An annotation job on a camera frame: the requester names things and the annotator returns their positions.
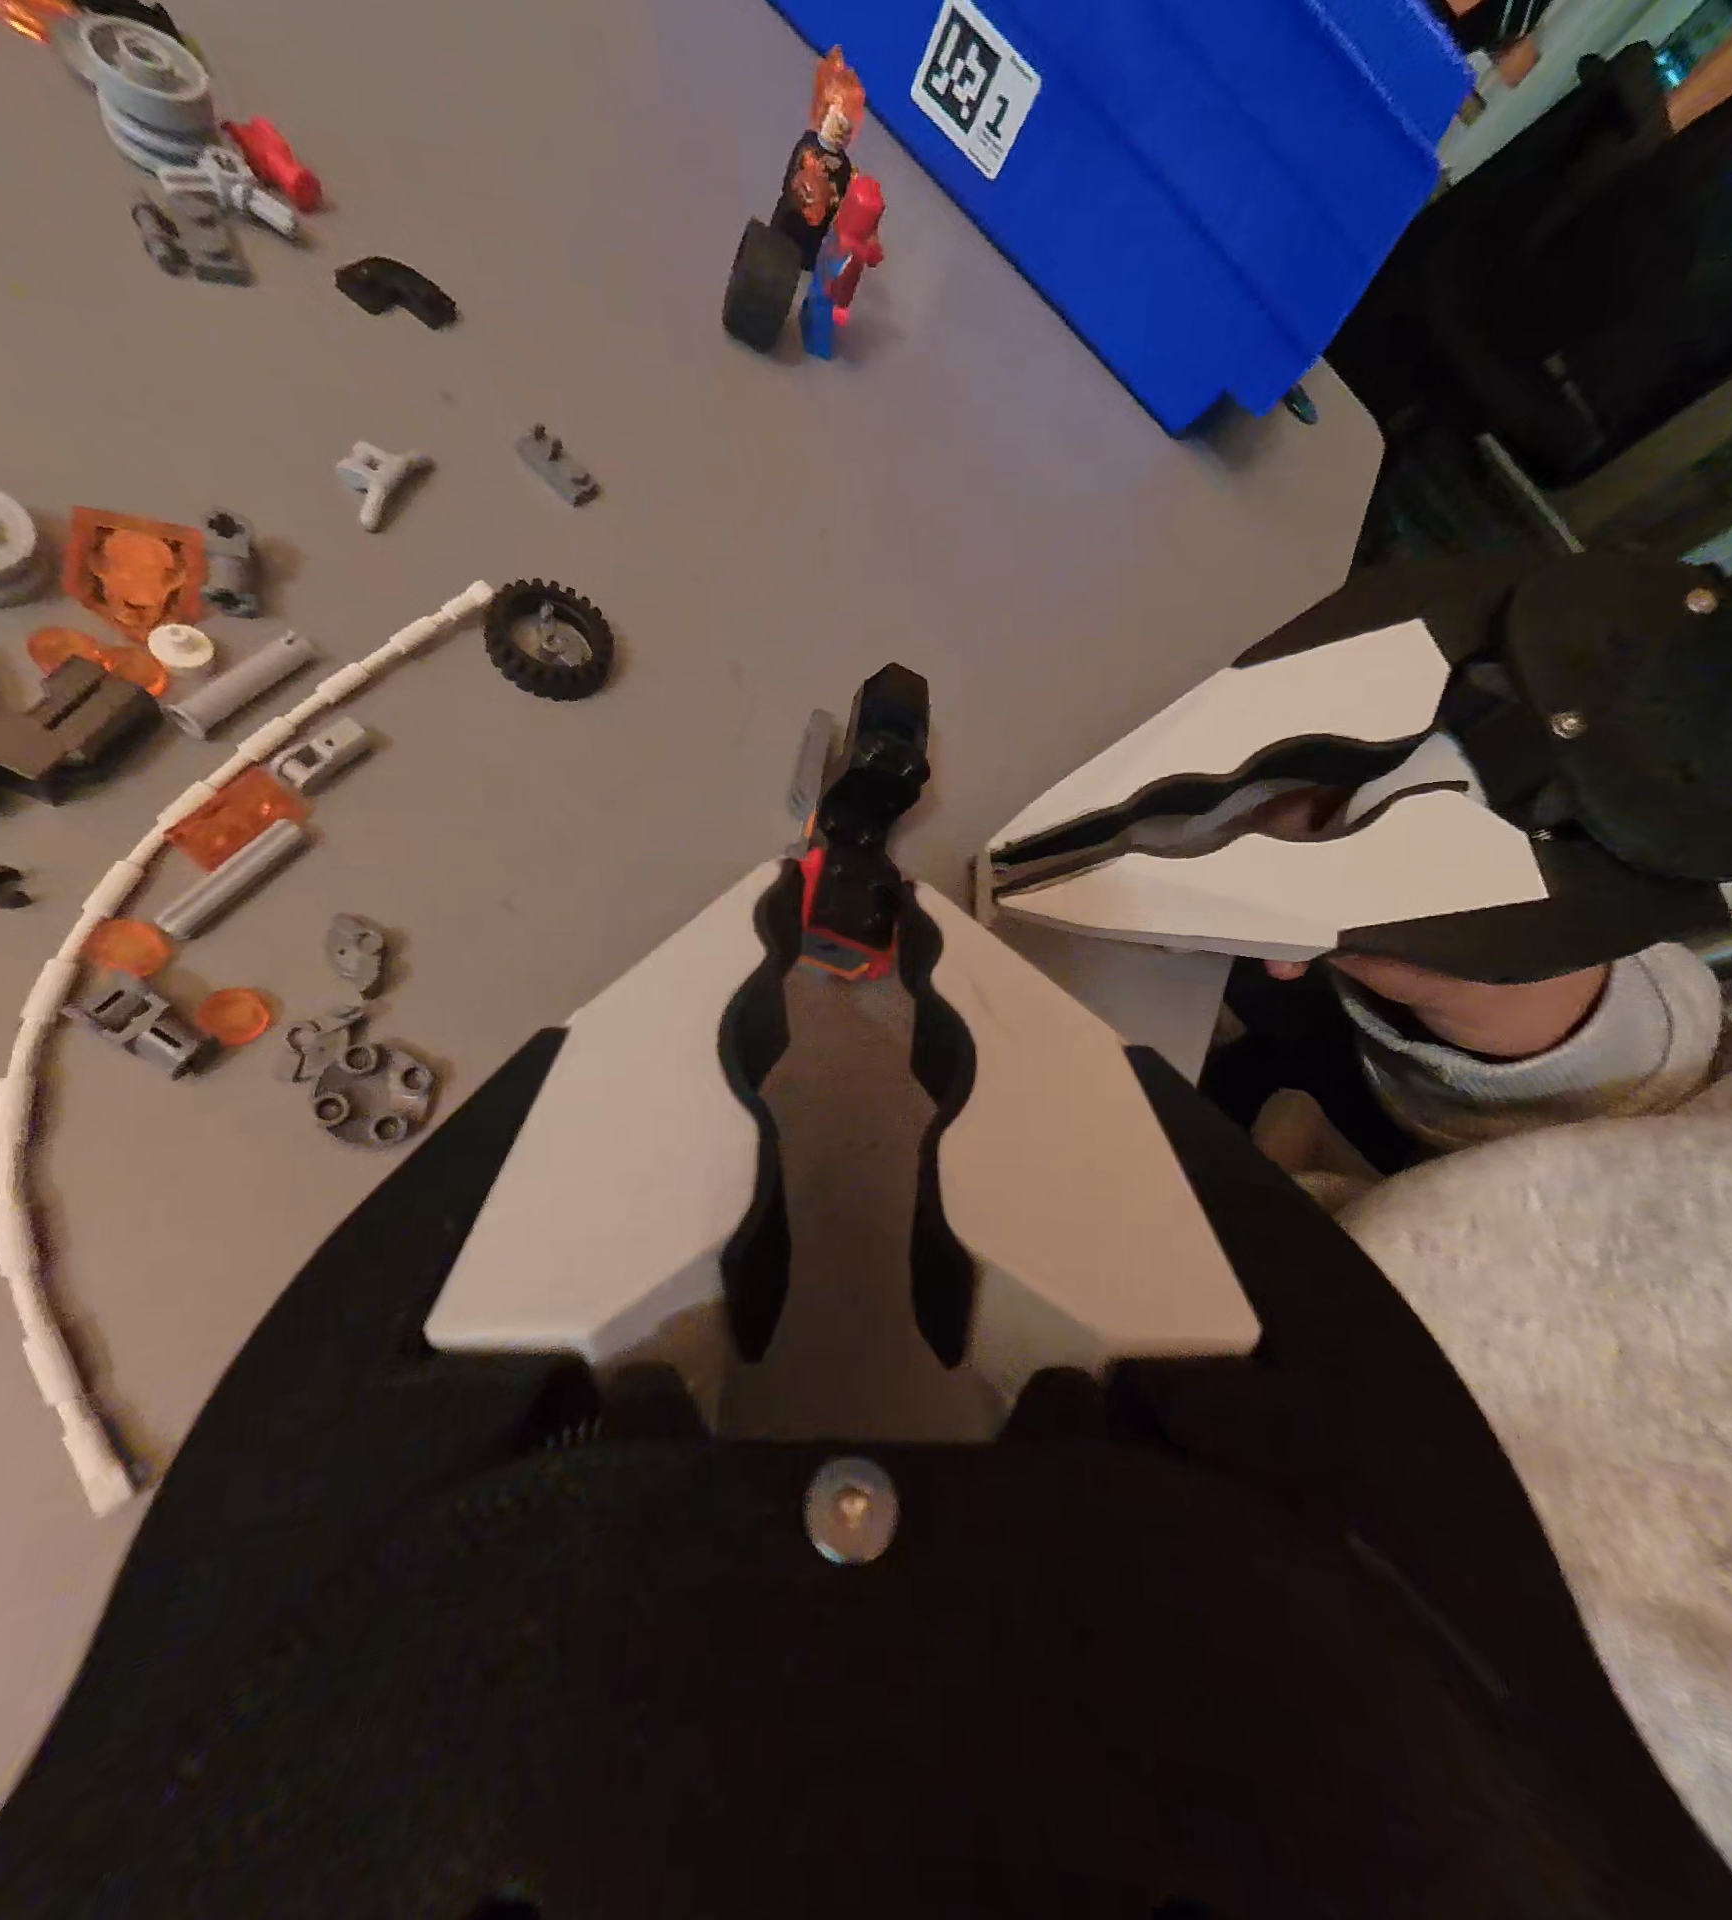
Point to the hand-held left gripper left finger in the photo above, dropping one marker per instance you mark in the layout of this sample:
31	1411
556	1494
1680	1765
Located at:
596	1200

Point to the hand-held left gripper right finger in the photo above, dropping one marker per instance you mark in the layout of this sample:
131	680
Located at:
1106	1200

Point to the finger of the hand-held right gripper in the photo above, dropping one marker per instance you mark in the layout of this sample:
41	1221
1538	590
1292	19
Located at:
1256	899
1301	691

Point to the black and red lego build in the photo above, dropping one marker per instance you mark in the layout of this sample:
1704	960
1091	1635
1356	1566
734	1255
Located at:
867	841

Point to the person's right forearm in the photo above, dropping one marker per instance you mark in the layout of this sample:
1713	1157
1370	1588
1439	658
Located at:
1601	1064

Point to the dark grey round lego plate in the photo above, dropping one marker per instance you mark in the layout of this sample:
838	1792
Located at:
378	1102

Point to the small spoked lego wheel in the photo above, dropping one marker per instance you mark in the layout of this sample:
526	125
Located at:
550	637

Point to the red and blue lego minifigure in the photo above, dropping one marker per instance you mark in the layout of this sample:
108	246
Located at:
848	263

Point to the wide black lego tyre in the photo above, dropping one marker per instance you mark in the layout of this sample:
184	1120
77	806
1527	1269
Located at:
763	286

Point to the pile of small lego pieces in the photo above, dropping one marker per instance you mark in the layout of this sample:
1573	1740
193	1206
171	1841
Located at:
71	728

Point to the flame-head lego minifigure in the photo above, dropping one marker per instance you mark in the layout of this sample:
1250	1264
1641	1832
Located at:
821	151

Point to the black curved lego piece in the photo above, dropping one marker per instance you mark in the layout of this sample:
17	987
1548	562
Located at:
393	288

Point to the dark grey lego hinge plate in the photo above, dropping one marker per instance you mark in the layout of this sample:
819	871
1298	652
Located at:
192	241

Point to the light grey lego connector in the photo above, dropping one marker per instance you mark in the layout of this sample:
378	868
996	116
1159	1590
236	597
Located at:
230	189

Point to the red lego piece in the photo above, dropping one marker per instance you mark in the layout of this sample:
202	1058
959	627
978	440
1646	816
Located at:
280	157

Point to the stacked grey lego rims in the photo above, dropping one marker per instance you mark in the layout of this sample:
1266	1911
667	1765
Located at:
138	73

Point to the small black lego piece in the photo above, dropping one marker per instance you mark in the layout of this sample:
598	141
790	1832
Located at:
131	15

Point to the thin orange lego flame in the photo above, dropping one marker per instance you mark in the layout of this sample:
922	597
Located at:
20	13

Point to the person's right hand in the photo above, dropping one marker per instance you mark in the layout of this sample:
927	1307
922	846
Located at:
1467	1011

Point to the large blue plastic bin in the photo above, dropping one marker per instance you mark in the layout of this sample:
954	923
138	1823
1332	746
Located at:
1180	225

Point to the dark chair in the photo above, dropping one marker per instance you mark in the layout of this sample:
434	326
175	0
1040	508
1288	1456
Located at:
1556	269

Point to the light grey lego bracket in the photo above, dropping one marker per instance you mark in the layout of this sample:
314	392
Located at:
378	477

